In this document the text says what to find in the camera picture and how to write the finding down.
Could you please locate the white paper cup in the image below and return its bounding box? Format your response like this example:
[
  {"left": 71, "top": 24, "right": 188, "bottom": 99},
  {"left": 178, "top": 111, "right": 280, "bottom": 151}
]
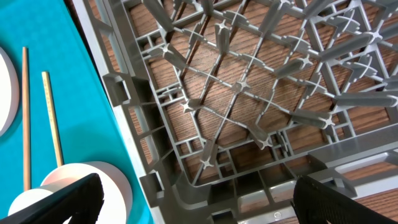
[{"left": 8, "top": 184, "right": 63, "bottom": 216}]

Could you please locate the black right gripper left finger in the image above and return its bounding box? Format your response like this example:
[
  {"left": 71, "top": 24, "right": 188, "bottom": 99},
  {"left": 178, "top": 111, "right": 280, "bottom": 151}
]
[{"left": 1, "top": 173, "right": 104, "bottom": 224}]

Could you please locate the teal serving tray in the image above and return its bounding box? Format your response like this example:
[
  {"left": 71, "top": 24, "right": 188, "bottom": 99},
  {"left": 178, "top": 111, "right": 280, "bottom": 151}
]
[{"left": 1, "top": 0, "right": 153, "bottom": 223}]

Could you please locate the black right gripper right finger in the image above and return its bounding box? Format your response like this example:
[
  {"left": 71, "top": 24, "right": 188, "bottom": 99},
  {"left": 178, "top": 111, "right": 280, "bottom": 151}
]
[{"left": 291, "top": 175, "right": 395, "bottom": 224}]

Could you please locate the left wooden chopstick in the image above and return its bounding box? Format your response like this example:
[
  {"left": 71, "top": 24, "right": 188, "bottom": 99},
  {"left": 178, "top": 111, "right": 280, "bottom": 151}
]
[{"left": 22, "top": 47, "right": 31, "bottom": 191}]

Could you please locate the pink round plate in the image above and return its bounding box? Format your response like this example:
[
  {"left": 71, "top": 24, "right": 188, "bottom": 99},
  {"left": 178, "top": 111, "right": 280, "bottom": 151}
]
[{"left": 1, "top": 48, "right": 19, "bottom": 136}]

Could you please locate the right wooden chopstick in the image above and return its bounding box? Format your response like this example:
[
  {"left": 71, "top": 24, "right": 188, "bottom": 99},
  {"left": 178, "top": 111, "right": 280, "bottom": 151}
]
[{"left": 42, "top": 71, "right": 64, "bottom": 167}]

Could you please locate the grey dishwasher rack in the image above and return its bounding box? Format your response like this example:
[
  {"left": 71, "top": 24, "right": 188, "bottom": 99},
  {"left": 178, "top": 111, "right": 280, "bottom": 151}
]
[{"left": 73, "top": 0, "right": 397, "bottom": 223}]

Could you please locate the wooden chopstick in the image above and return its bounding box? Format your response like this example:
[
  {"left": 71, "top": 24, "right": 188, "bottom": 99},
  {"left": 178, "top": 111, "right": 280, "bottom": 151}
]
[
  {"left": 42, "top": 71, "right": 64, "bottom": 167},
  {"left": 22, "top": 47, "right": 31, "bottom": 191}
]

